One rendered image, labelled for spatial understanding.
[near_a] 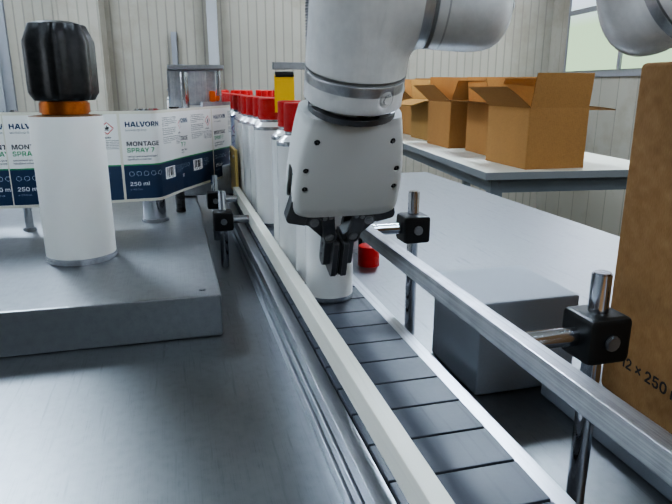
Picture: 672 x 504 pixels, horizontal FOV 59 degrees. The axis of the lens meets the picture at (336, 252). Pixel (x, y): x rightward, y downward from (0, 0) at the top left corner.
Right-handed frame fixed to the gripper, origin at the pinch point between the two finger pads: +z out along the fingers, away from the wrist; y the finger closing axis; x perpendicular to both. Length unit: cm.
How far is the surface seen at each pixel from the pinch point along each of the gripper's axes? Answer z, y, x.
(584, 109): 47, -145, -150
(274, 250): 6.9, 4.2, -10.7
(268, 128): 4.5, 0.4, -40.5
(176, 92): 12, 14, -77
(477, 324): -8.8, -3.3, 21.4
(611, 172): 66, -154, -133
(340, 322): 4.9, 0.4, 5.0
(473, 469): -3.5, -1.2, 28.2
